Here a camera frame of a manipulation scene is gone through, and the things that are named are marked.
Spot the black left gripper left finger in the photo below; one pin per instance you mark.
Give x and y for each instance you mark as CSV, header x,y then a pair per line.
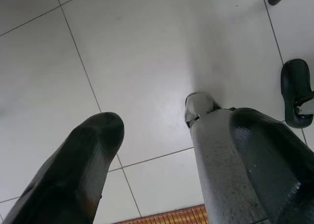
x,y
68,180

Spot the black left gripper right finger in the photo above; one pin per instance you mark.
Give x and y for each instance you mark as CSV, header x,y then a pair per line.
x,y
274,165

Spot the silver robot left leg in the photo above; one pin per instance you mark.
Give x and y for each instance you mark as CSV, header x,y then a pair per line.
x,y
216,160

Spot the orange woven bamboo mat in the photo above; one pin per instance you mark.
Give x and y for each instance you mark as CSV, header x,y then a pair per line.
x,y
166,216

